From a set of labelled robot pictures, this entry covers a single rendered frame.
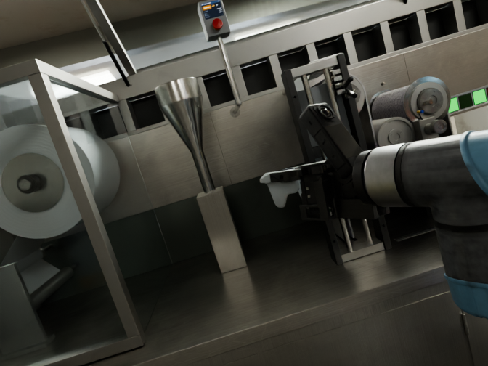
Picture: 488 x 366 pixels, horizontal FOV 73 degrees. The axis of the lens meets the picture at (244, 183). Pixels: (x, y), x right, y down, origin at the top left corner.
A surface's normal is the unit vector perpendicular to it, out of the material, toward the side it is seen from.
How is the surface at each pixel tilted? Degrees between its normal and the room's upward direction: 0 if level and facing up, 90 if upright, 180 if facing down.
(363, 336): 90
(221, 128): 90
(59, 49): 90
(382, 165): 54
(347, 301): 90
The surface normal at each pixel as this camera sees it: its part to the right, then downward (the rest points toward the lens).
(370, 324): 0.07, 0.12
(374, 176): -0.82, 0.00
